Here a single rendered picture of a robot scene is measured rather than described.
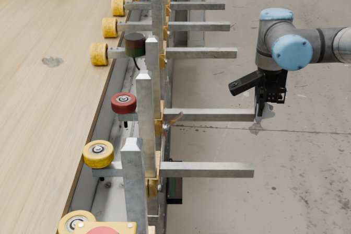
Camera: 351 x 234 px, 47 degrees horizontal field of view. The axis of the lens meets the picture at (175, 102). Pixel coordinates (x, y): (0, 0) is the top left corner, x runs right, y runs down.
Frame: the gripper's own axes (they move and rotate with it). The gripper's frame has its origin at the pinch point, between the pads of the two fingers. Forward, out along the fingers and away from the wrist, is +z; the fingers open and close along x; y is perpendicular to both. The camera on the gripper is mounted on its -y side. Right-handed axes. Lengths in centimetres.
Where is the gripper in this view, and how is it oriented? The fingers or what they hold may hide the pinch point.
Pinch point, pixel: (256, 120)
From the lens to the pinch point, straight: 134.6
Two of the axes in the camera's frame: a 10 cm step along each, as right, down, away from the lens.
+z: 0.1, 8.4, 5.4
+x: 0.2, -5.4, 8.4
